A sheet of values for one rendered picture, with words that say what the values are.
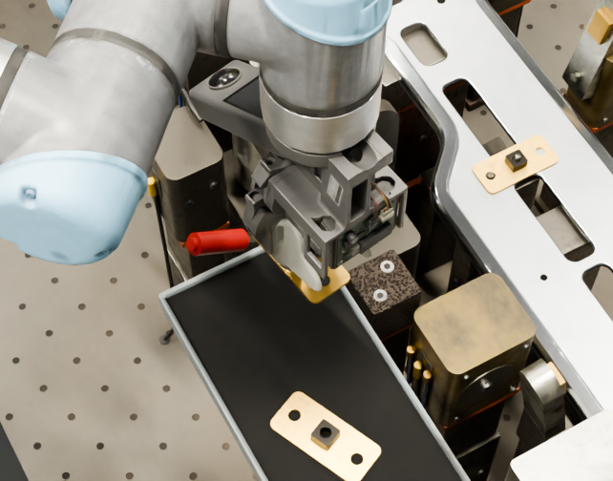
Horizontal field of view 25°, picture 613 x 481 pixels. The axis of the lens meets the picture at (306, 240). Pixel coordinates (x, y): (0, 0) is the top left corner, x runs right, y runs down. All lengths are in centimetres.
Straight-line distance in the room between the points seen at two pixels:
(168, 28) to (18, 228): 14
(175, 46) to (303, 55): 7
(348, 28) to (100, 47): 13
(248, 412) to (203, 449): 49
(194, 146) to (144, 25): 56
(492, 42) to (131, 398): 57
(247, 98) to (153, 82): 20
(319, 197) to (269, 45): 17
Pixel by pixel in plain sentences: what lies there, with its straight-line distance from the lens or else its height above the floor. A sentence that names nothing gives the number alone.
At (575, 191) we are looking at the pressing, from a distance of 140.
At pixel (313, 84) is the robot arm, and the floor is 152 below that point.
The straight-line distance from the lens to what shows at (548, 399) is 119.
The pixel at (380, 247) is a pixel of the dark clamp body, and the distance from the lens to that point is 126.
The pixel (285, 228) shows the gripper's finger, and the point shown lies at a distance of 98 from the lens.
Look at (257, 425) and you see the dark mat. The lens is 109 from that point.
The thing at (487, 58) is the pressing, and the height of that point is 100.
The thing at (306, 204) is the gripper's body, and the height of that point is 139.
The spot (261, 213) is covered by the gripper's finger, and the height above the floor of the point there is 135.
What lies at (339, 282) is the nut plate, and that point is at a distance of 106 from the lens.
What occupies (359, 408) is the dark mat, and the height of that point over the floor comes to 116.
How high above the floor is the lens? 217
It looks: 60 degrees down
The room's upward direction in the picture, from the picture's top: straight up
